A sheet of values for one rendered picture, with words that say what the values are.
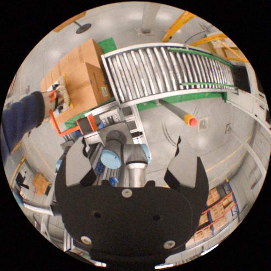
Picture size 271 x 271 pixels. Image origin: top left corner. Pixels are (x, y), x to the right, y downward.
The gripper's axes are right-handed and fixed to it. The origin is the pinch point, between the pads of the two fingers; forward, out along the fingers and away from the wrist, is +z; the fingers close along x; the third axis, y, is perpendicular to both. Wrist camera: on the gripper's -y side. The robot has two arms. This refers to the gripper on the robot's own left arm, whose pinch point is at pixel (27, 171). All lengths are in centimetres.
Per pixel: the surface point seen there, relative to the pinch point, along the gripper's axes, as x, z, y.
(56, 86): -47, 45, 37
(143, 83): -107, 97, 12
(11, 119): -50, 0, 28
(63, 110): -46, 45, 17
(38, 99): -51, 22, 30
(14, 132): -47, 0, 23
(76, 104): -50, 58, 16
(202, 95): -231, 152, -24
